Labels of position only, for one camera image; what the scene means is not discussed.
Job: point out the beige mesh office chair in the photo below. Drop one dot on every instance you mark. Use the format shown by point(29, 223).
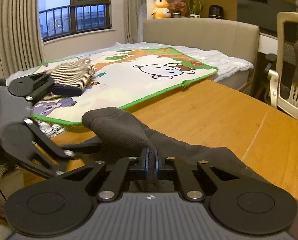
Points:
point(280, 55)

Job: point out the brown plush toy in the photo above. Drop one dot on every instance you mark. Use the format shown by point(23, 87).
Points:
point(177, 6)

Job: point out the black jar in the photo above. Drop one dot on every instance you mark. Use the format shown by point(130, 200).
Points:
point(216, 12)

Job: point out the green potted plant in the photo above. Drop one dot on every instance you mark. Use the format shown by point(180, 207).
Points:
point(195, 7)

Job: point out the beige curtain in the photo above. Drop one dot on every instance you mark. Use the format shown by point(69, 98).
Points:
point(131, 10)
point(18, 30)

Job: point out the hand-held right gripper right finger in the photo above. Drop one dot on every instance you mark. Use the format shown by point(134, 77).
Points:
point(156, 161)

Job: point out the white desk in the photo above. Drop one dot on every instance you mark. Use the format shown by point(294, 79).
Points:
point(266, 42)

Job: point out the yellow plush duck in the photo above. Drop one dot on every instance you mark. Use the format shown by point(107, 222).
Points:
point(161, 10)

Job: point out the white dotted cloth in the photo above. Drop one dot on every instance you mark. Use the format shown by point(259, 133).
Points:
point(56, 130)

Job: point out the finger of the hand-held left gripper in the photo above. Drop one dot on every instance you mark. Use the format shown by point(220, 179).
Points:
point(55, 143)
point(66, 90)

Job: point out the cartoon printed mat green edge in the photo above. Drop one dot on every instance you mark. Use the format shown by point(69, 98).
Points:
point(139, 87)

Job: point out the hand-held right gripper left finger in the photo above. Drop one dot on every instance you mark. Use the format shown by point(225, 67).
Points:
point(146, 161)

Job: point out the brown striped garment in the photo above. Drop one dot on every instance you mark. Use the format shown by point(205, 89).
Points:
point(74, 72)

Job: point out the dark grey sock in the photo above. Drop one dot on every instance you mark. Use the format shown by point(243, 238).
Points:
point(129, 127)

